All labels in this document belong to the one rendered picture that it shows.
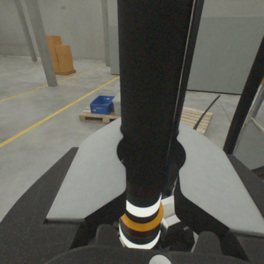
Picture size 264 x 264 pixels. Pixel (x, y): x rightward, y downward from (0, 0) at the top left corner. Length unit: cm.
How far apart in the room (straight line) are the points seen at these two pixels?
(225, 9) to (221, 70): 706
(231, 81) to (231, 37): 122
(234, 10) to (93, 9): 886
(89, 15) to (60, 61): 635
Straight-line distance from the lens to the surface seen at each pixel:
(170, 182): 41
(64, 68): 837
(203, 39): 557
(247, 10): 1265
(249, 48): 582
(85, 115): 338
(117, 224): 37
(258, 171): 28
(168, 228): 19
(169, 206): 20
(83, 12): 1427
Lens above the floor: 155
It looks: 32 degrees down
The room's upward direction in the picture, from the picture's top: 1 degrees clockwise
